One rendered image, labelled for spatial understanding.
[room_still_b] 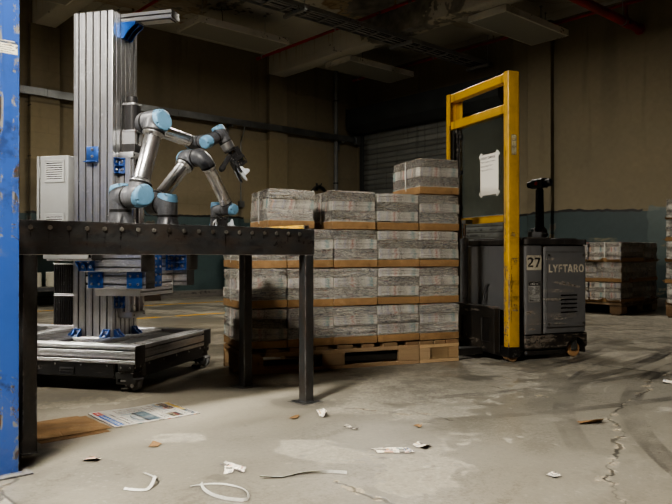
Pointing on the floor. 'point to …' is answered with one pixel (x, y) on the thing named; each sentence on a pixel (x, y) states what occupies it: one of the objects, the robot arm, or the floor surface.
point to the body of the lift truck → (537, 289)
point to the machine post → (9, 234)
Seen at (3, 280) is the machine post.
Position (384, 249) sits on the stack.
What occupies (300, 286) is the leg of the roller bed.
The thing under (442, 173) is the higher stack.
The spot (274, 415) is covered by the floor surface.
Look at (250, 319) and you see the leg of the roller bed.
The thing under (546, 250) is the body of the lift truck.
